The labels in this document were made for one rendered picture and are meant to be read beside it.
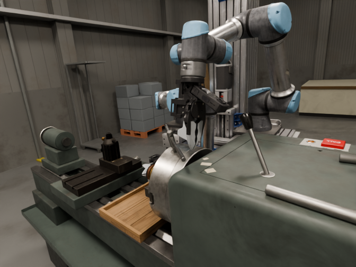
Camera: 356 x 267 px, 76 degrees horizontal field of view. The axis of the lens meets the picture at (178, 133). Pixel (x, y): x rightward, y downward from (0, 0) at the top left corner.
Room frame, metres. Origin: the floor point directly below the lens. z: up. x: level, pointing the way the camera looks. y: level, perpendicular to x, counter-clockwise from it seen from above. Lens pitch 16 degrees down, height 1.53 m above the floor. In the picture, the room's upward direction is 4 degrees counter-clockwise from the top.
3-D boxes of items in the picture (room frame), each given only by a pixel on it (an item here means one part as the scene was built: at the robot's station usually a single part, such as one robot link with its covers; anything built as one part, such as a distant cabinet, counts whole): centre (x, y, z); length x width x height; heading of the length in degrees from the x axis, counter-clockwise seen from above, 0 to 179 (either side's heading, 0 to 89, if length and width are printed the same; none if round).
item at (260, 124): (1.27, -0.47, 1.21); 0.15 x 0.15 x 0.10
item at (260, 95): (1.27, -0.47, 1.33); 0.13 x 0.12 x 0.14; 44
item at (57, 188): (1.30, 0.48, 0.90); 0.53 x 0.30 x 0.06; 139
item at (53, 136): (1.61, 0.89, 1.01); 0.30 x 0.20 x 0.29; 49
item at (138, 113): (5.75, 0.75, 0.60); 1.21 x 0.81 x 1.20; 145
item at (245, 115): (0.59, -0.19, 1.38); 0.04 x 0.03 x 0.05; 49
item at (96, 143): (4.58, 1.67, 0.87); 0.67 x 0.52 x 1.73; 55
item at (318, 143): (0.70, -0.48, 1.23); 0.13 x 0.08 x 0.06; 49
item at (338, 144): (0.69, -0.50, 1.26); 0.06 x 0.06 x 0.02; 49
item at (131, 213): (0.98, 0.17, 0.89); 0.36 x 0.30 x 0.04; 139
